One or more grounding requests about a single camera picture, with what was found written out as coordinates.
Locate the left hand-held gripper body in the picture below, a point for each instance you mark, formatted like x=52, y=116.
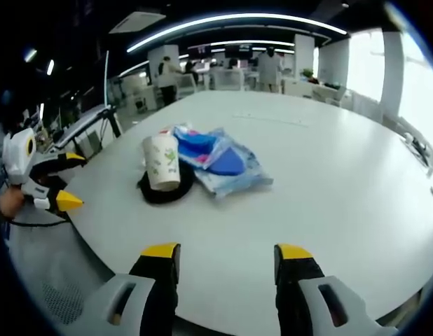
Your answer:
x=18, y=157

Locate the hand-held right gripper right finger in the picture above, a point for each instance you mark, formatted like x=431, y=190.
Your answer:
x=318, y=301

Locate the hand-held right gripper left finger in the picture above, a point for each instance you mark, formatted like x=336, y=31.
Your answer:
x=132, y=297

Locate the black round item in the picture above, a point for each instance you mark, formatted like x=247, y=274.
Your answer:
x=157, y=196

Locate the white paper cup green print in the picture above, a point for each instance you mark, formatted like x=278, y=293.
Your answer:
x=162, y=161

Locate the clear bag blue pink item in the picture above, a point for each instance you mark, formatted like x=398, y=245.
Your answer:
x=195, y=143

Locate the clear bag with blue insole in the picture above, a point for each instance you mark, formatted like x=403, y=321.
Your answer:
x=234, y=168

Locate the person's left hand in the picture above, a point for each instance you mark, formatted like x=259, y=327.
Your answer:
x=10, y=204

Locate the white background desk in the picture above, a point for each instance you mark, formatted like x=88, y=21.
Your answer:
x=83, y=122

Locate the grey mesh chair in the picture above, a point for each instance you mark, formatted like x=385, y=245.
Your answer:
x=62, y=301

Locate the white table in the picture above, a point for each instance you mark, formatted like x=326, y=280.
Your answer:
x=307, y=210

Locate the small ceiling lamp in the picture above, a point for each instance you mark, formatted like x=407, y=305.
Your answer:
x=30, y=55
x=50, y=67

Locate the upright light strip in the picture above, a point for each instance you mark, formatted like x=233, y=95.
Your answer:
x=106, y=77

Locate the ceiling air conditioner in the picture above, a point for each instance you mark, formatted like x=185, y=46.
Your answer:
x=137, y=22

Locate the short ceiling light strip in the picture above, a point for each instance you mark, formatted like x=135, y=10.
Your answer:
x=244, y=43

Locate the green potted plant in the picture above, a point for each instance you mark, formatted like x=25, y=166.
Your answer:
x=307, y=73

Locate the long curved ceiling light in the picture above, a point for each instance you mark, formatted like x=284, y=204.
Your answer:
x=237, y=19

